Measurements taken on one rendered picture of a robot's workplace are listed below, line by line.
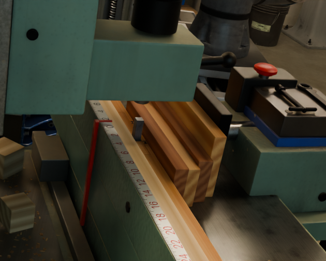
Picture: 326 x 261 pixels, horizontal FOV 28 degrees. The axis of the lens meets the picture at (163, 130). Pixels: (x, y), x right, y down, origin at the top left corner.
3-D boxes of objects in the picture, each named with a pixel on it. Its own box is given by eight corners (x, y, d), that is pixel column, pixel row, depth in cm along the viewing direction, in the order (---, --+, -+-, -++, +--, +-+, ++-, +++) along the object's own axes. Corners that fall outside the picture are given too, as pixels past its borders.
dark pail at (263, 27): (288, 48, 444) (299, 9, 432) (252, 47, 433) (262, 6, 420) (266, 33, 468) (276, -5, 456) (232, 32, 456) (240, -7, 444)
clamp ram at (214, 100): (260, 180, 80) (279, 115, 76) (205, 182, 77) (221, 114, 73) (230, 145, 87) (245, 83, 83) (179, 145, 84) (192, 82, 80)
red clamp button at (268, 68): (280, 77, 82) (282, 70, 81) (259, 77, 80) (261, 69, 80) (269, 68, 84) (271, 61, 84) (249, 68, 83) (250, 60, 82)
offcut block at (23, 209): (21, 213, 83) (24, 191, 81) (33, 227, 81) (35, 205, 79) (-2, 219, 81) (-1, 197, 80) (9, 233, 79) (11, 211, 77)
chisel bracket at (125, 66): (191, 115, 74) (206, 44, 70) (71, 114, 69) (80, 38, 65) (169, 88, 80) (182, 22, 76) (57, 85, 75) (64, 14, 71)
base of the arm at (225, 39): (180, 32, 158) (188, -8, 154) (239, 40, 161) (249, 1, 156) (191, 54, 145) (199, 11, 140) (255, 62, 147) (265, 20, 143)
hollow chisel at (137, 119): (137, 158, 77) (144, 120, 75) (130, 158, 77) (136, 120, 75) (135, 154, 78) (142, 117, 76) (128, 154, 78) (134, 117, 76)
